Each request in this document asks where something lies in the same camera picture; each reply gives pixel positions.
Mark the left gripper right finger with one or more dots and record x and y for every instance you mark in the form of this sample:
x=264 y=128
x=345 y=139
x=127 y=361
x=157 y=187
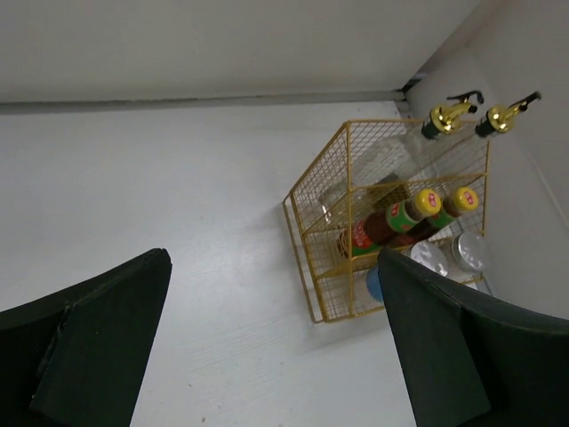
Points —
x=470 y=359

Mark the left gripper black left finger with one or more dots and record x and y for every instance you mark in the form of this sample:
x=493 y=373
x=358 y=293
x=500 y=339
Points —
x=78 y=357

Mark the blue-label salt jar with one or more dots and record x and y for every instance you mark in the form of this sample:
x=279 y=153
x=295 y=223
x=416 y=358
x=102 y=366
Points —
x=425 y=253
x=469 y=258

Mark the red sauce bottle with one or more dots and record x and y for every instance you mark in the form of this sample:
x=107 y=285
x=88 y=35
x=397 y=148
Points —
x=380 y=228
x=462 y=201

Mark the dark oil glass bottle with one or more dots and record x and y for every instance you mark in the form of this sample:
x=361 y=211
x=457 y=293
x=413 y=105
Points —
x=401 y=156

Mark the clear glass bottle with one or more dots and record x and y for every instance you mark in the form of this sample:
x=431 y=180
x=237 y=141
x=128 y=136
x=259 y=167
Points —
x=502 y=118

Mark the yellow wire basket rack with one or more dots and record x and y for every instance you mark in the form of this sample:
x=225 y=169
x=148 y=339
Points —
x=370 y=188

